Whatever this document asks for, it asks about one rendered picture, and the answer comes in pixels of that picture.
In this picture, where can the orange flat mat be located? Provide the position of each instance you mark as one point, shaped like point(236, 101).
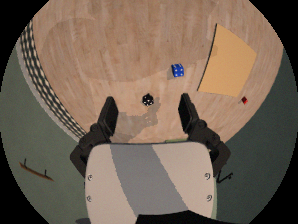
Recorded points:
point(229, 64)

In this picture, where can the blue die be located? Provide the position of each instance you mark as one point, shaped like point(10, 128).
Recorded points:
point(177, 70)

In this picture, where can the red die with white pips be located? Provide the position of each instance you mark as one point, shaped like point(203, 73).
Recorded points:
point(244, 100)

